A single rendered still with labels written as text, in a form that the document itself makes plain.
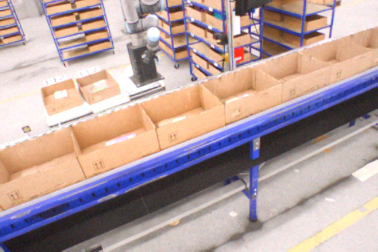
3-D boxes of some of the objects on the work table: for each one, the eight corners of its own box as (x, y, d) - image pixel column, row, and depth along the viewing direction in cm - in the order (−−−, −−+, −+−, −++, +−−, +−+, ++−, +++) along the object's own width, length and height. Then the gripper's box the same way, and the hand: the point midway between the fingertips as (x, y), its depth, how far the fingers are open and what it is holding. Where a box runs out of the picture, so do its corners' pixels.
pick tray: (75, 87, 265) (71, 78, 259) (83, 105, 235) (79, 94, 230) (44, 97, 255) (40, 88, 250) (48, 117, 226) (44, 106, 220)
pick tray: (108, 78, 272) (105, 69, 266) (121, 94, 243) (119, 83, 237) (78, 88, 261) (75, 79, 256) (89, 106, 233) (85, 95, 227)
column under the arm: (127, 77, 269) (119, 43, 251) (153, 69, 277) (147, 36, 259) (137, 88, 249) (129, 51, 231) (165, 78, 257) (158, 42, 239)
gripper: (167, 46, 223) (164, 59, 241) (143, 36, 223) (142, 51, 241) (162, 54, 220) (160, 67, 238) (138, 44, 220) (138, 58, 238)
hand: (150, 61), depth 239 cm, fingers open, 14 cm apart
